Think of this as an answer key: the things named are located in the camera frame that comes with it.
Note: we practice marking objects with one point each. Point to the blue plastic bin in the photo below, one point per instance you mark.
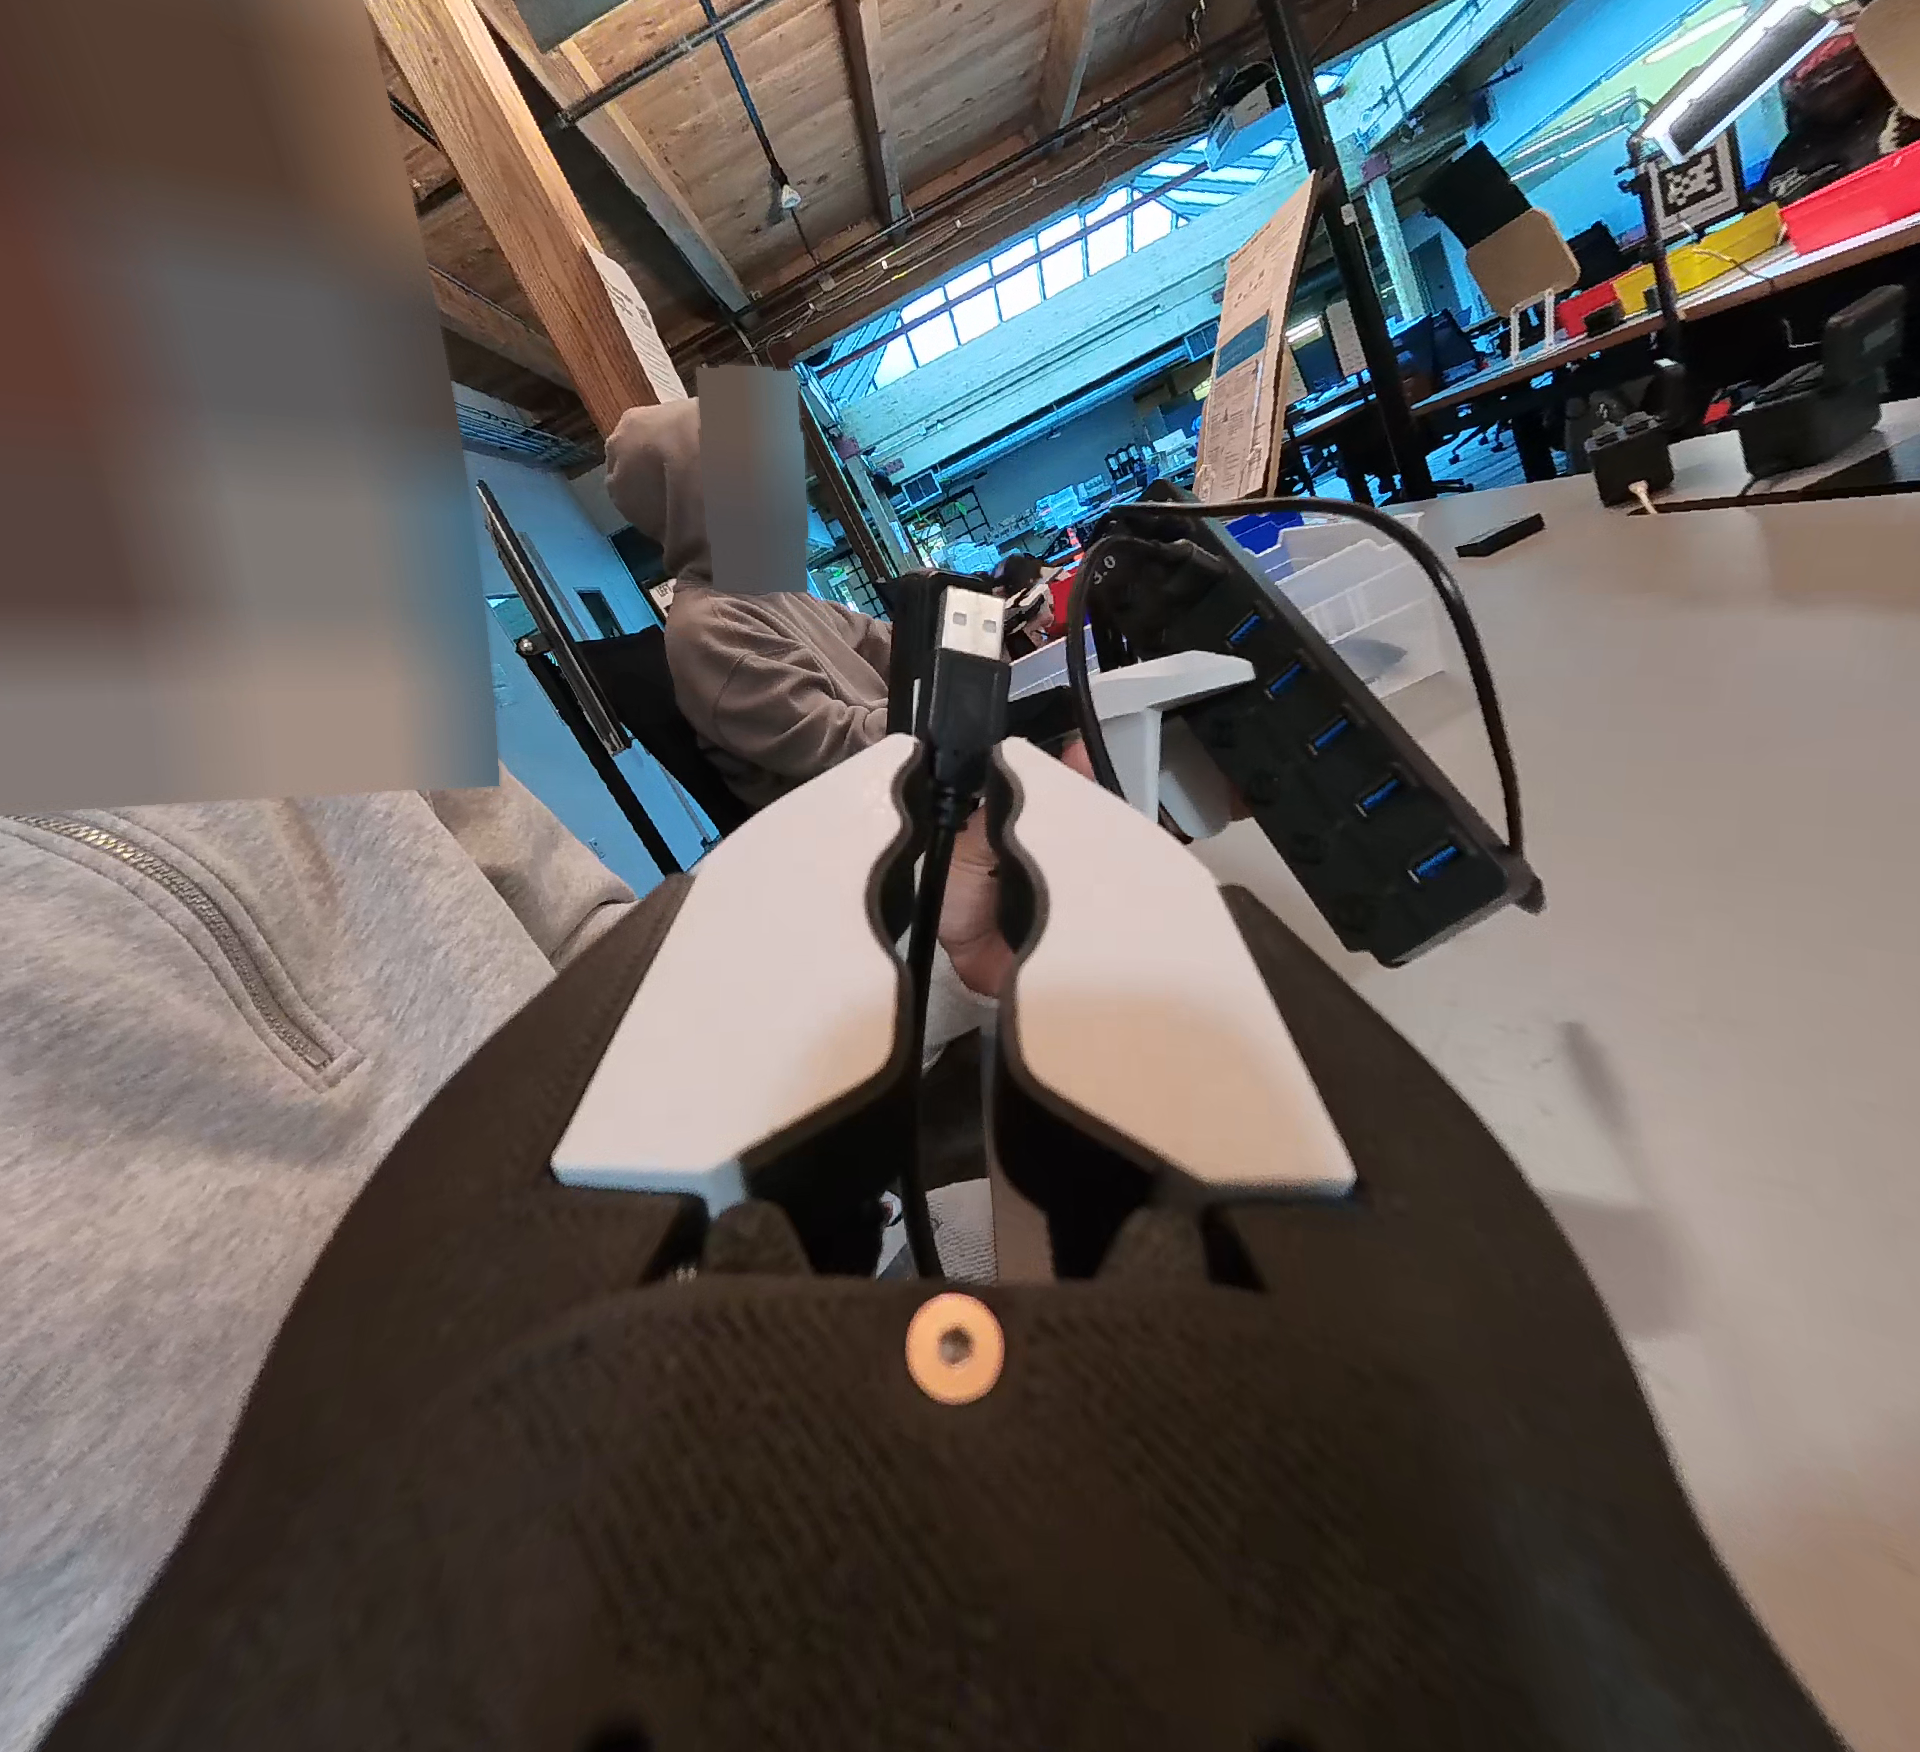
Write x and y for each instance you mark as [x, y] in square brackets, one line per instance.
[1264, 530]

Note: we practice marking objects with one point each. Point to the black USB hub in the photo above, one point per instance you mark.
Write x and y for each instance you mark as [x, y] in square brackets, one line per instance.
[1373, 881]

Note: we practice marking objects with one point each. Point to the hanging ceiling lamp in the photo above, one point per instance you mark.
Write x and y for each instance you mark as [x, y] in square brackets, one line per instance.
[784, 203]

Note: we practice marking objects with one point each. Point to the white paper notice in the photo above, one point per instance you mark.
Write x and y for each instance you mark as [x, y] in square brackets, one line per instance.
[640, 328]

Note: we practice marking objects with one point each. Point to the person's grey sweatshirt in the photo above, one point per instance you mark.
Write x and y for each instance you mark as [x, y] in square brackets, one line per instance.
[180, 1108]

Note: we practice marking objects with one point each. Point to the yellow plastic bin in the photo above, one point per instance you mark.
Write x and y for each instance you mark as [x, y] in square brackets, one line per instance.
[1725, 253]

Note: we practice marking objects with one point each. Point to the small black device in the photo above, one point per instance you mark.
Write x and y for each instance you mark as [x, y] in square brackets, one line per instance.
[1626, 457]

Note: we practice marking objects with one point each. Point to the person's left hand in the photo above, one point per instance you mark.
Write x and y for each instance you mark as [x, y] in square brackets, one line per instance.
[979, 936]

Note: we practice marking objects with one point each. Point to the tall cardboard sign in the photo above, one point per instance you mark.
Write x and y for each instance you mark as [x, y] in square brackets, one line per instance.
[1264, 345]

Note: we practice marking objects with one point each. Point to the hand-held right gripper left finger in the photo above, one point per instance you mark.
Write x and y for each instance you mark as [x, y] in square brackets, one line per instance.
[750, 973]

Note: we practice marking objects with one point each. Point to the clear plastic divided bin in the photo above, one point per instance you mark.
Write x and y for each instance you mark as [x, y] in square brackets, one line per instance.
[1350, 599]

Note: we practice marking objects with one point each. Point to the white light bar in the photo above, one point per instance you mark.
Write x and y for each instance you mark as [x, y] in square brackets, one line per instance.
[1740, 64]

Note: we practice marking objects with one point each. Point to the black chair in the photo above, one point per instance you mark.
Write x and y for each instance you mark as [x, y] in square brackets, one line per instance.
[643, 702]

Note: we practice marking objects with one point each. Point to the large black device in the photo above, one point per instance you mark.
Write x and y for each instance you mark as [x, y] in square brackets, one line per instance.
[1824, 402]

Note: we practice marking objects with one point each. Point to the black standing panel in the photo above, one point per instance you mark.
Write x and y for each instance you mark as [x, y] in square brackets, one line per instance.
[556, 627]

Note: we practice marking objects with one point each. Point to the red plastic bin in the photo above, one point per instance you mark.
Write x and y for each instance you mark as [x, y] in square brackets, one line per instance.
[1857, 206]

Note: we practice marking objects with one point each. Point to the small flat black object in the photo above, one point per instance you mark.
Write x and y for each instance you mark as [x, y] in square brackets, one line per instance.
[1500, 541]

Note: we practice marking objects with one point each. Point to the grey desk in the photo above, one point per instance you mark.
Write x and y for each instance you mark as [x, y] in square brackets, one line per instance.
[1725, 808]

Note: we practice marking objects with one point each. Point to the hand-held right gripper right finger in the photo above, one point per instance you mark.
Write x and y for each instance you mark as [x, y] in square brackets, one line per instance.
[1170, 1018]

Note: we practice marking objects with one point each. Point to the black steel post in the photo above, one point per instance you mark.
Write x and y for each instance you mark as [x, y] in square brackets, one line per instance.
[1322, 163]

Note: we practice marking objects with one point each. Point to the black and white marker tag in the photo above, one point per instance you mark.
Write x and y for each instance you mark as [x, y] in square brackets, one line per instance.
[1696, 186]

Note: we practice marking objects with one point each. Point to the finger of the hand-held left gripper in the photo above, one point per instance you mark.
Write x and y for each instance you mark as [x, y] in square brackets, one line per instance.
[1157, 690]

